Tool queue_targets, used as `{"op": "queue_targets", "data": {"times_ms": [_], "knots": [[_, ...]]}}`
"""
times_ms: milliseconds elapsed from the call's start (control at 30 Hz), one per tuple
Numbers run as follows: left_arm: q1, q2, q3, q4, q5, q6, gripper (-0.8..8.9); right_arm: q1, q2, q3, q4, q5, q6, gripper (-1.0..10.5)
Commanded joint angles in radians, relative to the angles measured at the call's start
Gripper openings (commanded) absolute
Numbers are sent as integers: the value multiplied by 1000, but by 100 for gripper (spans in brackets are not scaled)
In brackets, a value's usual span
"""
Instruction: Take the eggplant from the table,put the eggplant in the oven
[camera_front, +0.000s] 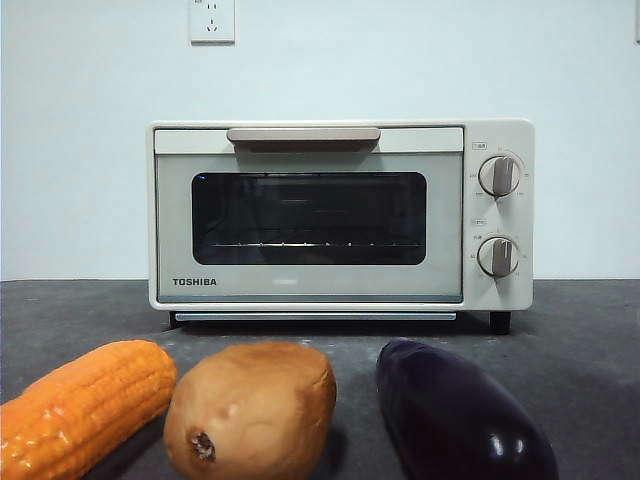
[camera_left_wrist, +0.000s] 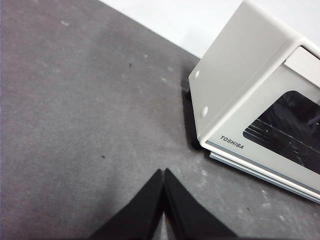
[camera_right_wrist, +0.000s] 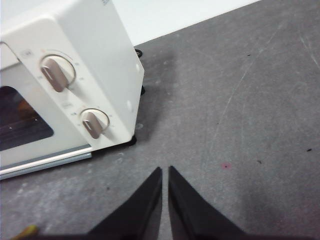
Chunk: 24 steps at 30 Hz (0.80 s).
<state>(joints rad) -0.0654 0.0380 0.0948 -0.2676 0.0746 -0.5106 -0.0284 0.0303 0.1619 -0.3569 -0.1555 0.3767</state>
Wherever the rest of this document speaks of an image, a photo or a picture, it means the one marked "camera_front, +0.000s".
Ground cream Toshiba toaster oven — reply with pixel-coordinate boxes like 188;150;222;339
146;118;535;335

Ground oven door with glass window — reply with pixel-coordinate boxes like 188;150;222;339
153;127;465;304

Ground brown potato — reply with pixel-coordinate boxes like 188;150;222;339
163;342;337;480

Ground dark purple eggplant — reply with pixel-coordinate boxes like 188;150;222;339
375;338;560;480

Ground white wall socket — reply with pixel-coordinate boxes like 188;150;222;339
189;0;236;45

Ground cream oven knob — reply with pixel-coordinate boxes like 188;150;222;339
477;236;520;279
478;154;521;197

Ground metal wire oven rack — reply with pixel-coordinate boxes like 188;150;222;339
208;241;424;250

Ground orange corn cob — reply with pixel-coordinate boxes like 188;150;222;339
0;339;179;480

